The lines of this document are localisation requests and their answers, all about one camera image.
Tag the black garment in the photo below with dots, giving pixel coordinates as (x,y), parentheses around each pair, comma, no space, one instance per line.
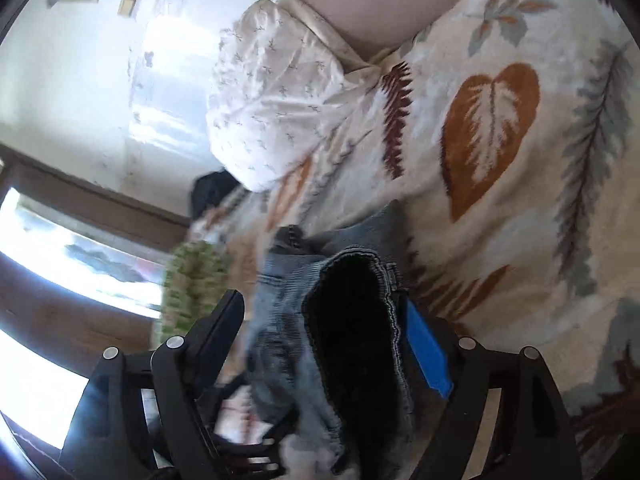
(212,195)

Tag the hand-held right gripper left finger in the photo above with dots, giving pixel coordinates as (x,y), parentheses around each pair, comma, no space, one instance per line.
(222,325)

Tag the wooden door frame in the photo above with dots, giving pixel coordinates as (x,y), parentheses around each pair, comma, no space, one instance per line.
(100,200)

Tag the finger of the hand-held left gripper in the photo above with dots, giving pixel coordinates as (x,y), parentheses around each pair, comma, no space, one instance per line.
(250,452)

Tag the leaf-print blanket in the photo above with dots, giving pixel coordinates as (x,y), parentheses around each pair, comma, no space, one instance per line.
(525,240)

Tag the white leaf-print pillow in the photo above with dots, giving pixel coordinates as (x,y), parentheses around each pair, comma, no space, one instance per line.
(280,105)

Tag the grey denim pants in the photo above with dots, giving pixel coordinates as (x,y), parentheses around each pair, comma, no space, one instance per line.
(300,320)

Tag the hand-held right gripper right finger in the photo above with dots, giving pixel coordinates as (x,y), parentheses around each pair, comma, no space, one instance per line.
(425,350)

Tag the green patterned quilt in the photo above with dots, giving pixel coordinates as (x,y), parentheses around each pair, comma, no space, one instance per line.
(192,285)

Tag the beige wall switch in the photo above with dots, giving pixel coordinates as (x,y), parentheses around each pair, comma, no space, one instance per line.
(128,7)

